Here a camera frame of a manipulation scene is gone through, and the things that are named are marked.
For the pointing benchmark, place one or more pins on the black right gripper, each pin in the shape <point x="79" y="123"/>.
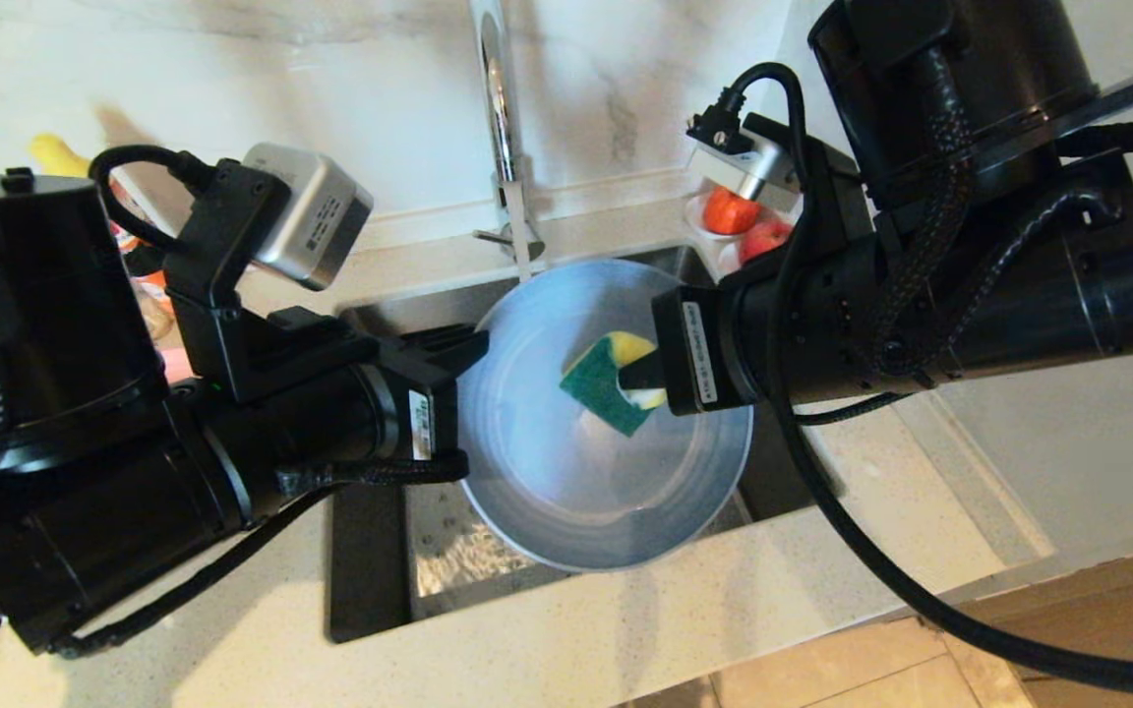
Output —
<point x="704" y="344"/>

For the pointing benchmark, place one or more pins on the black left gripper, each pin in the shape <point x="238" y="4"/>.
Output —
<point x="419" y="413"/>

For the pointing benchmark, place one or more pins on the yellow green sponge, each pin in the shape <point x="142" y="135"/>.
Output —
<point x="611" y="383"/>

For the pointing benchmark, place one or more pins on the light blue plate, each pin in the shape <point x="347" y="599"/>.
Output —
<point x="606" y="482"/>

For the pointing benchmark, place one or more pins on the orange dish soap bottle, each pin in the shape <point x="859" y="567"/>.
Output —
<point x="55" y="155"/>

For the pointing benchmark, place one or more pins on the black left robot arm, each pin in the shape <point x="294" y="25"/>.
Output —
<point x="35" y="295"/>

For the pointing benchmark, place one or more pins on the stainless steel sink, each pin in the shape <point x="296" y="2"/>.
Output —
<point x="370" y="570"/>

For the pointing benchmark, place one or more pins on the small white dish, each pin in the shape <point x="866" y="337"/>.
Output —
<point x="727" y="258"/>
<point x="692" y="218"/>

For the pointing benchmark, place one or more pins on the orange toy pumpkin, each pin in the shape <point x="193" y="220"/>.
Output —
<point x="729" y="211"/>

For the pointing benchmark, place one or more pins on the red toy apple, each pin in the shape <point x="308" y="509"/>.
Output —
<point x="768" y="238"/>

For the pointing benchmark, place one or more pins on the chrome faucet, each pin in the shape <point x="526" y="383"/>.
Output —
<point x="500" y="118"/>

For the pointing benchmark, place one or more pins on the wooden cabinet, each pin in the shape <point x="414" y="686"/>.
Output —
<point x="1117" y="600"/>

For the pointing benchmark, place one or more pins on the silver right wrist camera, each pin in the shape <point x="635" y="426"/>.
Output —
<point x="758" y="172"/>

